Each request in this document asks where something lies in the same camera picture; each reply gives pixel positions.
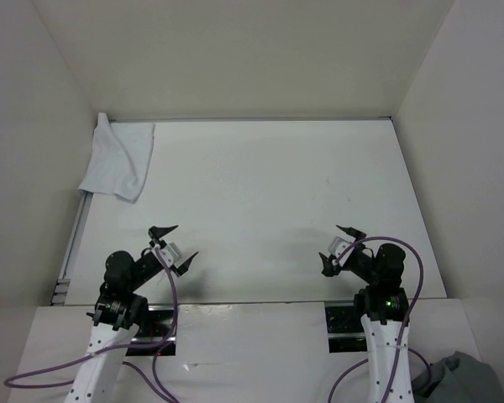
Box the grey skirt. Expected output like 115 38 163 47
412 352 504 403

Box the purple cable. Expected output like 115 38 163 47
3 247 180 403
327 236 433 403

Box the white skirt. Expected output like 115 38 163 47
78 113 155 203

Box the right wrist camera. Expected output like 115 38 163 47
328 237 350 257

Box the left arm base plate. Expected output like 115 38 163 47
126 306 176 357

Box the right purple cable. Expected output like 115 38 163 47
327 236 433 403

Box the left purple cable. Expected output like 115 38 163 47
3 247 180 403

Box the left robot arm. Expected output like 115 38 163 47
66 225 194 402

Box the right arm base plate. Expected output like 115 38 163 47
324 304 367 353

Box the aluminium table rail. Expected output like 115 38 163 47
50 191 92 306

